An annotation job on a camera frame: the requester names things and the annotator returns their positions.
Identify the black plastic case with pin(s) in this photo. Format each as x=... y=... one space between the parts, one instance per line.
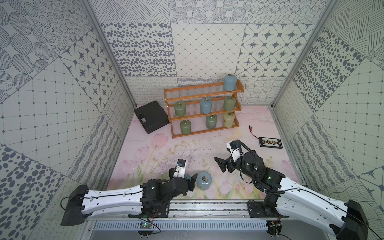
x=152 y=116

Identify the black terminal board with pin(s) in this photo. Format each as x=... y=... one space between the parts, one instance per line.
x=270 y=143

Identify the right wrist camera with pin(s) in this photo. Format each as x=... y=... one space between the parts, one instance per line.
x=235 y=149

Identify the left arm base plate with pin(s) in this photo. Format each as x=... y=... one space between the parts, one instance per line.
x=152 y=210

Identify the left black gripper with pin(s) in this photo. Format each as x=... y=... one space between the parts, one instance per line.
x=191 y=182

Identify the wooden three-tier shelf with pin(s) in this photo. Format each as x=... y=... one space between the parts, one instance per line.
x=192 y=96

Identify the green canister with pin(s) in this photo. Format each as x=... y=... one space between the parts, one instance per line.
x=186 y=127
x=180 y=109
x=229 y=103
x=211 y=121

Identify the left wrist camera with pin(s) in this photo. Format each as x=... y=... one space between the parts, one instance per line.
x=180 y=169

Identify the blue canister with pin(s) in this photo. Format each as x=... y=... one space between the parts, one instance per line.
x=204 y=180
x=206 y=106
x=187 y=177
x=230 y=82

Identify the pale yellow canister bottom right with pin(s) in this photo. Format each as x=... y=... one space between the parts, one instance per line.
x=228 y=120

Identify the green canister middle left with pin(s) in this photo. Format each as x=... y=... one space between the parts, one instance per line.
x=180 y=109

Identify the green canister bottom left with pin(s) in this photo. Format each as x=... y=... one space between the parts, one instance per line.
x=186 y=127

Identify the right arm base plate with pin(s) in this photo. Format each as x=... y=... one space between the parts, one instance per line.
x=257 y=209

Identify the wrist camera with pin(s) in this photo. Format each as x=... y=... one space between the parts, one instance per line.
x=180 y=169
x=235 y=149

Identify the green canister bottom centre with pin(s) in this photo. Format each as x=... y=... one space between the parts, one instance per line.
x=211 y=121

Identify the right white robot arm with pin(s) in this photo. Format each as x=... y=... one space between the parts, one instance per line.
x=345 y=221

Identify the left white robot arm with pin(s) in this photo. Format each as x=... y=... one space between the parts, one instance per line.
x=150 y=199

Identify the floral pink table mat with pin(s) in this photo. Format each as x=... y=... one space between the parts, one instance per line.
x=150 y=156

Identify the green canister middle right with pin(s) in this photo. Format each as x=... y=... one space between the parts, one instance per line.
x=229 y=103

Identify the aluminium mounting rail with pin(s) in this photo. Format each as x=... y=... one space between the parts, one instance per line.
x=238 y=209

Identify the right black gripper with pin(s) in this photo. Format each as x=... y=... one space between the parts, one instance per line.
x=229 y=161

